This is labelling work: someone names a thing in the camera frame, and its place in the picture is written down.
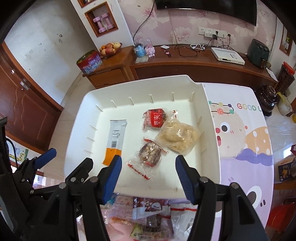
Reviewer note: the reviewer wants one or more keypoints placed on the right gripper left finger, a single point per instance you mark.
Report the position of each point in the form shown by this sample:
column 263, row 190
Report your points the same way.
column 96, row 191

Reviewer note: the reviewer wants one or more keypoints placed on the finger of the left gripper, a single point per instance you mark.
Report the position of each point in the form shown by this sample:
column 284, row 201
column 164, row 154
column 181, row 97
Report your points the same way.
column 28, row 169
column 80, row 174

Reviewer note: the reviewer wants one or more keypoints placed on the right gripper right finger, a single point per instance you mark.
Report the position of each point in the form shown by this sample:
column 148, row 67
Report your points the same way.
column 239, row 219

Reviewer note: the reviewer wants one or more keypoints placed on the clear pastry packet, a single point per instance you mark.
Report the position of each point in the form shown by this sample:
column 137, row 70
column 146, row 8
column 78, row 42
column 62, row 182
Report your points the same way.
column 118, row 210

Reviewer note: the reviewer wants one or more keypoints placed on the brown small snack packet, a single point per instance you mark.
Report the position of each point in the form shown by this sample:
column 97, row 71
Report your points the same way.
column 146, row 207

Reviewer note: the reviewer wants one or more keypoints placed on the orange white snack bar packet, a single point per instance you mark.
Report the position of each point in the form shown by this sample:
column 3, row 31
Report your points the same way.
column 115, row 140

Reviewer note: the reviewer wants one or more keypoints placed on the nut cake clear wrapper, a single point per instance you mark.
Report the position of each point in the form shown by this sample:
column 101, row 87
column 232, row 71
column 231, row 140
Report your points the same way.
column 147, row 159

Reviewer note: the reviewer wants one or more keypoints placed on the rice cracker bag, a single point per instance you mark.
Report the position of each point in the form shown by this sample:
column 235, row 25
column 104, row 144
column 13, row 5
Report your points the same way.
column 158, row 227

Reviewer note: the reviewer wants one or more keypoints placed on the red candy cake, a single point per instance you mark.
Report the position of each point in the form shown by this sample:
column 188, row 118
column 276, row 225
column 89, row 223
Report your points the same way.
column 155, row 118

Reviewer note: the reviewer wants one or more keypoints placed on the pale puffed snack bag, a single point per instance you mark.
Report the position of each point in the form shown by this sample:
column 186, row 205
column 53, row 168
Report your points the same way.
column 177, row 136

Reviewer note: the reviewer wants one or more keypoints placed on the grey white snack bag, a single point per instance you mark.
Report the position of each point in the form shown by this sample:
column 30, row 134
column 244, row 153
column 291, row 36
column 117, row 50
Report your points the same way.
column 182, row 218

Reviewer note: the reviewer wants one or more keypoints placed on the brown wooden door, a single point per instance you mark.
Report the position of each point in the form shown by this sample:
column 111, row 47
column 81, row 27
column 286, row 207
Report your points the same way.
column 31, row 117

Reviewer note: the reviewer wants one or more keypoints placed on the cartoon printed tablecloth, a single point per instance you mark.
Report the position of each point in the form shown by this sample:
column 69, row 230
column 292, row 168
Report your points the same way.
column 243, row 143

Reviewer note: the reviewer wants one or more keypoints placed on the white plastic storage bin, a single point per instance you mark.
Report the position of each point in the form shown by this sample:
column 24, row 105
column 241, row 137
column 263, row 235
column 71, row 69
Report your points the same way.
column 128, row 101

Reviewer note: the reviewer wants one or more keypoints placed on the red round gift tin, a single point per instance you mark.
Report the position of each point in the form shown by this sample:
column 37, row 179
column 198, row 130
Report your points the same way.
column 89, row 62

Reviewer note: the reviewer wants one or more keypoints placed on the white plastic jug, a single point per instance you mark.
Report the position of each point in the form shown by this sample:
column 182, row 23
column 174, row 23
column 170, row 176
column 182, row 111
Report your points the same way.
column 284, row 106

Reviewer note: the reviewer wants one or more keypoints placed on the wooden tv cabinet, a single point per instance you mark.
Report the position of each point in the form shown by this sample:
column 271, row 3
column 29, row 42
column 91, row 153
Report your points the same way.
column 204, row 67

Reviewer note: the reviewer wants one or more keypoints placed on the dark ceramic pot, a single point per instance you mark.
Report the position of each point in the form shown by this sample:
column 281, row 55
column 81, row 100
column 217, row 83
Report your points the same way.
column 267, row 99

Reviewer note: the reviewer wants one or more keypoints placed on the fruit bowl with apples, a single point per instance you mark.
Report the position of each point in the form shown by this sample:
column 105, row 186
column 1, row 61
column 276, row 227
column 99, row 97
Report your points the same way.
column 109, row 49

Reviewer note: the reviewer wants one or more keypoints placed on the blue snow globe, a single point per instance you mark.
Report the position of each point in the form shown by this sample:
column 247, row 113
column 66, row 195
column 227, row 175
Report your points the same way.
column 139, row 50

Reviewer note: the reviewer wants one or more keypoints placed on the pink bunny figurine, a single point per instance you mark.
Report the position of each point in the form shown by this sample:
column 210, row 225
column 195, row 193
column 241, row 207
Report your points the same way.
column 149, row 48

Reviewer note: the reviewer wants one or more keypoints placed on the pink dumbbell left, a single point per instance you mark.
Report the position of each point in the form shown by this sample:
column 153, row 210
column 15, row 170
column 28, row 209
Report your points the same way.
column 101, row 27

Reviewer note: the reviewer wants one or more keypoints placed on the pink dumbbell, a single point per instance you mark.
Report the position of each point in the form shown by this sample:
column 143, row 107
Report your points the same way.
column 106, row 18
column 101, row 27

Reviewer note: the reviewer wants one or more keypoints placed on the dark jar red lid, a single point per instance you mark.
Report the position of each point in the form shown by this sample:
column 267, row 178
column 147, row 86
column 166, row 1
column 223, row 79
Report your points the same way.
column 285, row 78

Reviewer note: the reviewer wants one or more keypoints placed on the pink dumbbell right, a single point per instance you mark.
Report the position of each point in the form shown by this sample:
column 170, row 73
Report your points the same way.
column 106, row 18

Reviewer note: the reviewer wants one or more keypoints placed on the white set-top box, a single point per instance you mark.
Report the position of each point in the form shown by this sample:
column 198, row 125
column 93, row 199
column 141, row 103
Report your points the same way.
column 225, row 55

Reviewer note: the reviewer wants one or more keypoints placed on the dark green air fryer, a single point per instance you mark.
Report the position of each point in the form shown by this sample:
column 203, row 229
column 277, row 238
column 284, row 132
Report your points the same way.
column 258, row 53

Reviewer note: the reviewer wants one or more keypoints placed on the white wall power strip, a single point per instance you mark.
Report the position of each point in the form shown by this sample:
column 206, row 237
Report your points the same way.
column 208, row 32

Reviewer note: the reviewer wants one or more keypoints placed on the wall mounted black television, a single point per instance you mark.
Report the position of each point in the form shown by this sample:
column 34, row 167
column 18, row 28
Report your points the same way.
column 240, row 9

